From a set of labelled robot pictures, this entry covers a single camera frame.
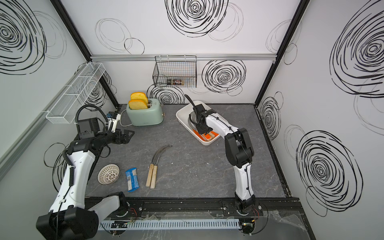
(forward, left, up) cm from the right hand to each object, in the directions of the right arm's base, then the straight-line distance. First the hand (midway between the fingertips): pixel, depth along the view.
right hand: (206, 129), depth 97 cm
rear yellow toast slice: (+15, +44, +15) cm, 49 cm away
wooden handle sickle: (-25, +32, -6) cm, 41 cm away
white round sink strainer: (-29, +56, -5) cm, 63 cm away
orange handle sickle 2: (-2, -6, -2) cm, 7 cm away
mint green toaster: (+8, +36, +3) cm, 37 cm away
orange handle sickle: (-8, +5, +6) cm, 11 cm away
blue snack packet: (-32, +40, -5) cm, 52 cm away
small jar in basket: (+16, +18, +25) cm, 35 cm away
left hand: (-14, +43, +17) cm, 48 cm away
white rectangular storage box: (+14, +17, -2) cm, 22 cm away
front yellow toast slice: (+9, +44, +13) cm, 46 cm away
